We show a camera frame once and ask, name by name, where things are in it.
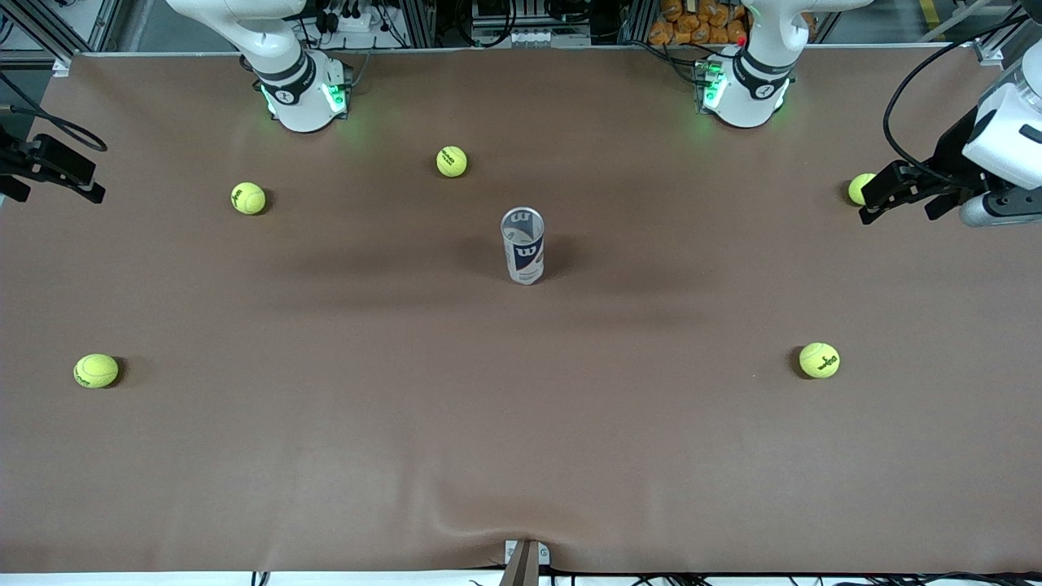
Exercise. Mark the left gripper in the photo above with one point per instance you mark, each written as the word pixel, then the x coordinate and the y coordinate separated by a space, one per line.
pixel 953 156

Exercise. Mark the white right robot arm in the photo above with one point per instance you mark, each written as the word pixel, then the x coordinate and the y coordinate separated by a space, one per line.
pixel 297 89

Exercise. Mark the brown table mat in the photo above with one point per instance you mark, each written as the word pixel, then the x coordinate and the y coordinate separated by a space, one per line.
pixel 521 423

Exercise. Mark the brown mounting bar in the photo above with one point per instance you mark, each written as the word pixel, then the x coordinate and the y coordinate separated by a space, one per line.
pixel 521 570

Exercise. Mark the silver corner bracket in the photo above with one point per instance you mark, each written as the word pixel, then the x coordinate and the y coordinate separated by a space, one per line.
pixel 62 67
pixel 991 55

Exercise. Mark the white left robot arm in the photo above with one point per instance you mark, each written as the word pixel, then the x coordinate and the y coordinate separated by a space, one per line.
pixel 753 89

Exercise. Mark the white blue tennis ball can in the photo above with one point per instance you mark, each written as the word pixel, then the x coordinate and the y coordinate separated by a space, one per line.
pixel 523 252

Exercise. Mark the aluminium frame post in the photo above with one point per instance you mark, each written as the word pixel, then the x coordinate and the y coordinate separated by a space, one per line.
pixel 419 24

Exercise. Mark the bag of orange items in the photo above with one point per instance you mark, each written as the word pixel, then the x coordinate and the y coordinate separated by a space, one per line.
pixel 700 24

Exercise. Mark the long white power strip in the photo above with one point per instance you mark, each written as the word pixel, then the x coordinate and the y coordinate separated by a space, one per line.
pixel 529 38

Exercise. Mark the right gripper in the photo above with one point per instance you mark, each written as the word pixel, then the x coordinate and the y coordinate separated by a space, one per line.
pixel 16 157

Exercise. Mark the yellow tennis ball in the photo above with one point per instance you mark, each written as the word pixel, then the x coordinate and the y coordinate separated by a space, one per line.
pixel 859 187
pixel 248 198
pixel 452 161
pixel 96 370
pixel 819 360

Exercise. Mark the silver metal bracket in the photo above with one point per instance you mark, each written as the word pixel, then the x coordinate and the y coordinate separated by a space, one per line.
pixel 511 553

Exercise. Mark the white power strip black plugs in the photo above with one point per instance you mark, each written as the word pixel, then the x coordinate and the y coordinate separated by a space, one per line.
pixel 358 20

